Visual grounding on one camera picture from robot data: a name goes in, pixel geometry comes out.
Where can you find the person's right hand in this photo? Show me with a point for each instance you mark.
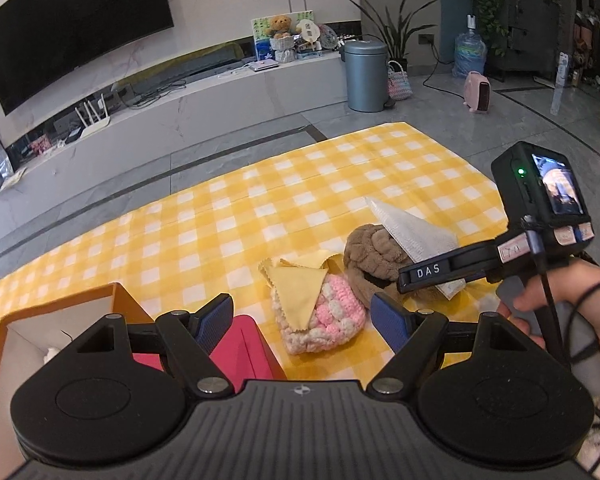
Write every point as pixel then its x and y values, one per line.
pixel 567 282

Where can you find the brown knit hat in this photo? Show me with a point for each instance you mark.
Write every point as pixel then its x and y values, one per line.
pixel 370 255

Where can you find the yellow checked tablecloth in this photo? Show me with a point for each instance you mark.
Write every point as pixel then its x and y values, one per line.
pixel 280 185

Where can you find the pink space heater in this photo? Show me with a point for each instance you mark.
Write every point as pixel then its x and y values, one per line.
pixel 477 92

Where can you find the grey trash can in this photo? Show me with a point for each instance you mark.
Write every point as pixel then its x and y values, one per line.
pixel 365 77

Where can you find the white marble TV console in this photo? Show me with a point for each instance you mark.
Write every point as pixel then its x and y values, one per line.
pixel 205 110

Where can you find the white pink flat box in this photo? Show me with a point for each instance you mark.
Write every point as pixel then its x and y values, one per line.
pixel 262 66

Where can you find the white wrapped pot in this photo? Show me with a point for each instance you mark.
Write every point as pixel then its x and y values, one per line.
pixel 284 51

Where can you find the dark cabinet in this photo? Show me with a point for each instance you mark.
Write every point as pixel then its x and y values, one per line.
pixel 530 25

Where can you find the white cloth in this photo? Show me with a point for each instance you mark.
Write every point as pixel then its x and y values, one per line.
pixel 410 232

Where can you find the black television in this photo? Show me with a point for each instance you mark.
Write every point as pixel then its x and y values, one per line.
pixel 70 35

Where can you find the red box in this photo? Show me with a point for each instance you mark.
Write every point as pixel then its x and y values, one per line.
pixel 250 350

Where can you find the pink white crochet pouch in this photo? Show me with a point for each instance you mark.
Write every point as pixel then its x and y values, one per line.
pixel 340 310

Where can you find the white standing device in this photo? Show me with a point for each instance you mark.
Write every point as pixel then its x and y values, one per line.
pixel 560 82

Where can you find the white router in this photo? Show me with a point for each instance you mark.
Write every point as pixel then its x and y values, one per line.
pixel 94 127

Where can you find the blue water bottle with pump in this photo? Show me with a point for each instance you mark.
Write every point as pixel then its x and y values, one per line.
pixel 470 52

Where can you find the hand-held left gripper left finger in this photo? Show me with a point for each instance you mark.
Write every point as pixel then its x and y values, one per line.
pixel 215 322

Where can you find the white round fan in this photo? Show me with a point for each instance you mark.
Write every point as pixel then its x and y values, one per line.
pixel 307 30

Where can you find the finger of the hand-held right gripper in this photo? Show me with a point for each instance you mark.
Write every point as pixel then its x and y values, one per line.
pixel 430 274

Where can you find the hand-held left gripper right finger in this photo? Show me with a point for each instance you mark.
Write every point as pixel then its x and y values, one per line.
pixel 387 325

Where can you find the tall leafy plant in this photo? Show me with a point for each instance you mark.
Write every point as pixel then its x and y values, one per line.
pixel 397 25

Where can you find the patterned plate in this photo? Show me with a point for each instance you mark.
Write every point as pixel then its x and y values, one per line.
pixel 327 36

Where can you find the pink patterned box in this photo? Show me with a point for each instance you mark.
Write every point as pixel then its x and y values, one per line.
pixel 40 144

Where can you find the small teddy bear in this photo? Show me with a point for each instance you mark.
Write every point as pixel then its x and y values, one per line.
pixel 280 25

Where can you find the orange cardboard box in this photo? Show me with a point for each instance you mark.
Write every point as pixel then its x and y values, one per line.
pixel 30 335

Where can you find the wall socket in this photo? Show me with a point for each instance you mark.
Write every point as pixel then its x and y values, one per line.
pixel 426 39

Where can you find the green blue picture card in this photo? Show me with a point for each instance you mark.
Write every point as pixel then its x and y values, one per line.
pixel 261 42

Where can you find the yellow cloth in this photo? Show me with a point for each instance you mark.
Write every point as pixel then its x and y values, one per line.
pixel 295 295

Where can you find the pastel woven bag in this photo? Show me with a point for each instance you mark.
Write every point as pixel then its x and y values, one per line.
pixel 399 82

